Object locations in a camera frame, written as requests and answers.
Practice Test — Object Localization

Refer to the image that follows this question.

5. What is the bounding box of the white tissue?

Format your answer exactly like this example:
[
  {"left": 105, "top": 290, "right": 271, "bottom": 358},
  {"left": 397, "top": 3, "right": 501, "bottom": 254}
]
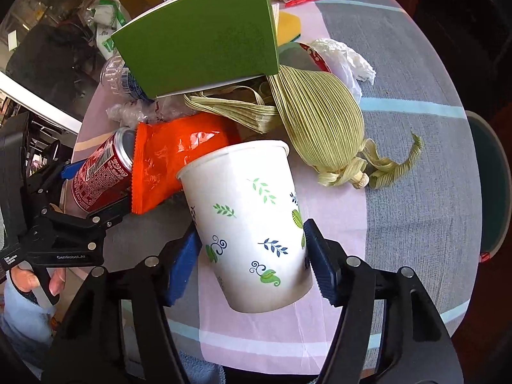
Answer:
[{"left": 309, "top": 38, "right": 377, "bottom": 104}]

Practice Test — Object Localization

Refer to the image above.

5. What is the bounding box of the clear plastic water bottle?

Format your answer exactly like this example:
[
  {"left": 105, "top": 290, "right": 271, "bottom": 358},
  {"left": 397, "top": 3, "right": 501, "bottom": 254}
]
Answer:
[{"left": 100, "top": 54, "right": 153, "bottom": 102}]

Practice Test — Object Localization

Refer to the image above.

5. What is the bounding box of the green white sack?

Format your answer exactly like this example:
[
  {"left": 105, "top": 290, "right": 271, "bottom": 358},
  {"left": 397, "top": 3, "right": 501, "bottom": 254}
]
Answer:
[{"left": 82, "top": 0, "right": 131, "bottom": 60}]

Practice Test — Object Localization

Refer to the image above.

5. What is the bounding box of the white paper cup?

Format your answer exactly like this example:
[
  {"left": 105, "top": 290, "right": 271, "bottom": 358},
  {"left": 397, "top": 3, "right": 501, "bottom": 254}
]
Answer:
[{"left": 177, "top": 140, "right": 312, "bottom": 313}]

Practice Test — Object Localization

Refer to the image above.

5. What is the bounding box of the blue sleeve forearm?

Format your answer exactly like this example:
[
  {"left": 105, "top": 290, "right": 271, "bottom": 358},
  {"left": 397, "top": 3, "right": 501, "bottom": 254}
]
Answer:
[{"left": 1, "top": 276, "right": 56, "bottom": 380}]

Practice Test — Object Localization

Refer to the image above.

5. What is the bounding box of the yellow green sponge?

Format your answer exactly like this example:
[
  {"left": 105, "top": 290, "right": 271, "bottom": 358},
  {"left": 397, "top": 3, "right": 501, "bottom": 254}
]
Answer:
[{"left": 277, "top": 11, "right": 302, "bottom": 47}]

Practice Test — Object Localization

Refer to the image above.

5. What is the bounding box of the clear plastic bag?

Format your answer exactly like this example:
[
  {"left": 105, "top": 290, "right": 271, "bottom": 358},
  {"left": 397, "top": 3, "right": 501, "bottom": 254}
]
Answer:
[{"left": 106, "top": 95, "right": 197, "bottom": 129}]

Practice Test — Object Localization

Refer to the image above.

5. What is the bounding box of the teal trash bin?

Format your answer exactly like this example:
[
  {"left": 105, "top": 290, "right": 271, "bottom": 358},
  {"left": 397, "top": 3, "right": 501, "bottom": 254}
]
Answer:
[{"left": 466, "top": 110, "right": 511, "bottom": 263}]

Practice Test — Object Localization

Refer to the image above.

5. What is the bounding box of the corn husk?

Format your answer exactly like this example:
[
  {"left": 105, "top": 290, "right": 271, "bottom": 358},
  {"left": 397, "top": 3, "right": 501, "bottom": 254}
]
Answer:
[{"left": 184, "top": 65, "right": 423, "bottom": 189}]

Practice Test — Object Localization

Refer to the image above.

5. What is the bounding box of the green pastry box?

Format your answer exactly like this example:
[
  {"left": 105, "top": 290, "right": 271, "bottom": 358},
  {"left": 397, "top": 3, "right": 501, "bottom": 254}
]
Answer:
[{"left": 112, "top": 0, "right": 279, "bottom": 99}]

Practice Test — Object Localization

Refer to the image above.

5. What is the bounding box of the person's left hand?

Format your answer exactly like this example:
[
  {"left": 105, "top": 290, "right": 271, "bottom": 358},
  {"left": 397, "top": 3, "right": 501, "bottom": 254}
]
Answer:
[{"left": 11, "top": 267, "right": 66, "bottom": 296}]

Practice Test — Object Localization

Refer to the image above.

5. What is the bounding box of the orange foil wrapper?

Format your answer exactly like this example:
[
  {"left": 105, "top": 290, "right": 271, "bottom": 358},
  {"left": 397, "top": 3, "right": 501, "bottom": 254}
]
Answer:
[{"left": 131, "top": 113, "right": 240, "bottom": 215}]

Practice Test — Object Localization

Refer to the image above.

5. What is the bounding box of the red cola can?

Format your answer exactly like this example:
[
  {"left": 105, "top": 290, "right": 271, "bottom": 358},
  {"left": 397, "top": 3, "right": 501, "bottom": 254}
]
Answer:
[{"left": 63, "top": 127, "right": 135, "bottom": 218}]

